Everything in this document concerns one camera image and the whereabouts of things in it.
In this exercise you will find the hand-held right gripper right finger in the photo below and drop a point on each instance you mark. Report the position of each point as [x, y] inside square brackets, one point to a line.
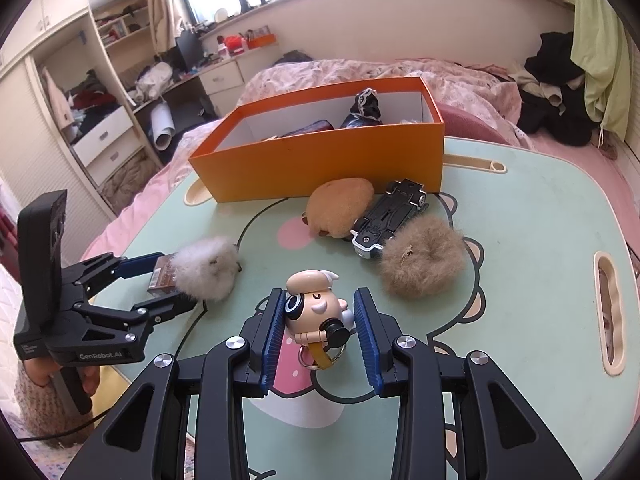
[367, 345]

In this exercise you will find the dark pink cushion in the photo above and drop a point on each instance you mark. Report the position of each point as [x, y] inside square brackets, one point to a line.
[470, 122]

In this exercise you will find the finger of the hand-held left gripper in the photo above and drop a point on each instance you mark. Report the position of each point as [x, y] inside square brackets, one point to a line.
[135, 265]
[160, 310]

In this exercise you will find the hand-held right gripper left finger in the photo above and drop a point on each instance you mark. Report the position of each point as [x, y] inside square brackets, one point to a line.
[272, 345]

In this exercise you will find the white cloth bag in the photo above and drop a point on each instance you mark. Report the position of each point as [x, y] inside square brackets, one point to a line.
[155, 80]

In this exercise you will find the small orange tray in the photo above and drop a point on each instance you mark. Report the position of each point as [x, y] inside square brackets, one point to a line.
[262, 41]

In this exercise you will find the black toy car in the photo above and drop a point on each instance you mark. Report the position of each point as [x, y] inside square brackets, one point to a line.
[390, 217]

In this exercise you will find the cream shelf unit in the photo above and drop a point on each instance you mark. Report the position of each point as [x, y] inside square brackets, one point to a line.
[75, 120]

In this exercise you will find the light green hanging cloth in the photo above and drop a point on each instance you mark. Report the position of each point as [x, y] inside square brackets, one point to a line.
[602, 60]

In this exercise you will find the small brown box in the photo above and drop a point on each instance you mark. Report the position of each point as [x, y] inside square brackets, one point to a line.
[162, 275]

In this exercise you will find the red container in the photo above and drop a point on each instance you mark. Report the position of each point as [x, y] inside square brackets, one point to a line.
[235, 44]

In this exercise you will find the white fluffy pompom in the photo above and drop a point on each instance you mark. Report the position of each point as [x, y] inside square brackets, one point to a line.
[210, 267]

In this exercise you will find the black lace-trimmed pouch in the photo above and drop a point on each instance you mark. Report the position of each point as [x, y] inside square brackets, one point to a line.
[362, 110]

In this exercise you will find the orange cardboard box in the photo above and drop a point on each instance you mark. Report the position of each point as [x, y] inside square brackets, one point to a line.
[325, 170]

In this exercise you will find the person's left forearm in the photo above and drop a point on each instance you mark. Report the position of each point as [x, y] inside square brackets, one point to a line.
[35, 410]

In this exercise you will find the dark cloth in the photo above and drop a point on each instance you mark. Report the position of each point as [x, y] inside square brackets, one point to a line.
[292, 57]

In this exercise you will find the tan plush toy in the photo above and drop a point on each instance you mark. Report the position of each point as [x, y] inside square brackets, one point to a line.
[337, 207]

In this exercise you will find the green cartoon desktop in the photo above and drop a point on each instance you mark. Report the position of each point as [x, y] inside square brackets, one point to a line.
[525, 240]

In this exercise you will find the rolled white poster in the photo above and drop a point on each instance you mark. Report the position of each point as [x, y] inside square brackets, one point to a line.
[164, 127]

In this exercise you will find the person's left hand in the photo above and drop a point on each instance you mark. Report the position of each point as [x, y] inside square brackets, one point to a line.
[91, 382]

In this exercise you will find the cream desk with drawers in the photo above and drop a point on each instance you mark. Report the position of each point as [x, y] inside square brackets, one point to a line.
[222, 80]

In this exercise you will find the round mirror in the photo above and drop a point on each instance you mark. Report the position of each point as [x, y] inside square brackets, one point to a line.
[220, 15]

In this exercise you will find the black monitor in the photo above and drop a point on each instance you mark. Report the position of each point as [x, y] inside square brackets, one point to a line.
[190, 52]

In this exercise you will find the pink floral blanket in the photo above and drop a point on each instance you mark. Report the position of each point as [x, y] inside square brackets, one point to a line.
[465, 85]

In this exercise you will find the brown fluffy scrunchie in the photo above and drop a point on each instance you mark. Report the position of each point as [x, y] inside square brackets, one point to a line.
[425, 260]

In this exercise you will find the pile of black clothes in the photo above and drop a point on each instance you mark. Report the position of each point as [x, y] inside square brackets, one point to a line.
[555, 105]

